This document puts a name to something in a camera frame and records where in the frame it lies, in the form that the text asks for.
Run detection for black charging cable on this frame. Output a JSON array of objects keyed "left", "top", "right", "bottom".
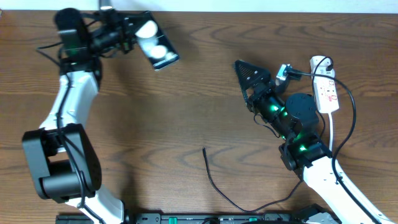
[{"left": 202, "top": 56, "right": 335, "bottom": 214}]

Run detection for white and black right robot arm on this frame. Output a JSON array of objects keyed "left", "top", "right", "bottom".
[{"left": 233, "top": 60, "right": 391, "bottom": 223}]

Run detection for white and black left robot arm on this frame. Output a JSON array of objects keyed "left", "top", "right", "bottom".
[{"left": 22, "top": 8, "right": 159, "bottom": 223}]

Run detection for white USB charger plug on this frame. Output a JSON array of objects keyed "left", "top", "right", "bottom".
[{"left": 316, "top": 58, "right": 335, "bottom": 77}]

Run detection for white power strip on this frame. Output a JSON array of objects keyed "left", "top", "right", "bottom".
[{"left": 309, "top": 55, "right": 340, "bottom": 114}]

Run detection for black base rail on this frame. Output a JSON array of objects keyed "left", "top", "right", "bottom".
[{"left": 55, "top": 212, "right": 340, "bottom": 224}]

